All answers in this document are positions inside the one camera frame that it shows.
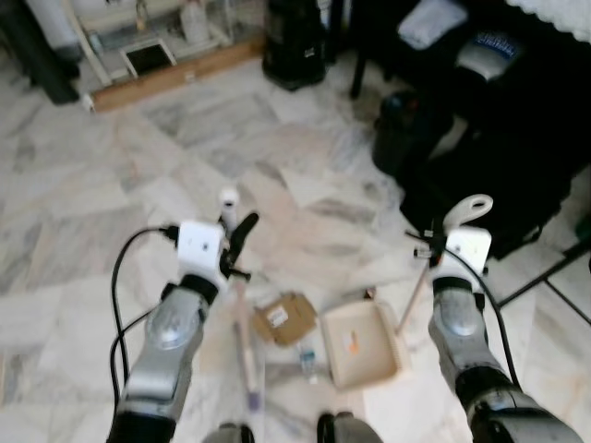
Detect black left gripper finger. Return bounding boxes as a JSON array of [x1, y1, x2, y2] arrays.
[[227, 213, 259, 264]]

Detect broom with wooden handle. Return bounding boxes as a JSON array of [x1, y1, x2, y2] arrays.
[[218, 188, 269, 416]]

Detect beige dustpan with wooden handle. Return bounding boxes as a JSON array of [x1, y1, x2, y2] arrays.
[[320, 194, 494, 390]]

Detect brown cardboard piece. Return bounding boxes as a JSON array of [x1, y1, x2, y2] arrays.
[[251, 293, 318, 347]]

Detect black tripod legs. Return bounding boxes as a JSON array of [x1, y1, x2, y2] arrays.
[[499, 240, 591, 324]]

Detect small clear plastic bottle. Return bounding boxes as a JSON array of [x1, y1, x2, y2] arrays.
[[297, 343, 320, 384]]

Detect black cylinder container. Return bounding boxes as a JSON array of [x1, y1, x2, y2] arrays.
[[374, 90, 435, 176]]

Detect large black bag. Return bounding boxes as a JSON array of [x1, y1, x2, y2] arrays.
[[351, 0, 591, 261]]

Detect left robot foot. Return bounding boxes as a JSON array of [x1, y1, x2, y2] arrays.
[[201, 423, 255, 443]]

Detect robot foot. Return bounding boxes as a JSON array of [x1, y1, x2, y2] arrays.
[[317, 413, 381, 443], [201, 423, 255, 443]]

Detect black bin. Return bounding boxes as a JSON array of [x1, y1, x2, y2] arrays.
[[263, 0, 329, 91]]

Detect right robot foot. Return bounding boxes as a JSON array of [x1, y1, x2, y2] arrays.
[[317, 413, 381, 443]]

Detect blue and white bag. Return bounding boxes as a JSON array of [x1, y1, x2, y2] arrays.
[[457, 32, 523, 79]]

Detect white pillow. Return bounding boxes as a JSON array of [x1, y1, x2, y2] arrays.
[[399, 0, 469, 50]]

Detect white lace cloth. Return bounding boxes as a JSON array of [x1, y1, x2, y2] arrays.
[[508, 0, 591, 42]]

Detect tall black object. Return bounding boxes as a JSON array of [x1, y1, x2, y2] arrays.
[[0, 0, 79, 104]]

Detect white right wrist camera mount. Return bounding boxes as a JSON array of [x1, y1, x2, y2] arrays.
[[443, 228, 492, 273]]

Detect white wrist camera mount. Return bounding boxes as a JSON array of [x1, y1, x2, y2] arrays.
[[177, 221, 225, 280], [443, 228, 492, 273]]

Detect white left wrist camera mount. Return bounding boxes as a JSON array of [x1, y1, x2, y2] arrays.
[[177, 221, 225, 280]]

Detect white frame stand wooden base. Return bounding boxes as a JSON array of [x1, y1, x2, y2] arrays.
[[69, 0, 269, 114]]

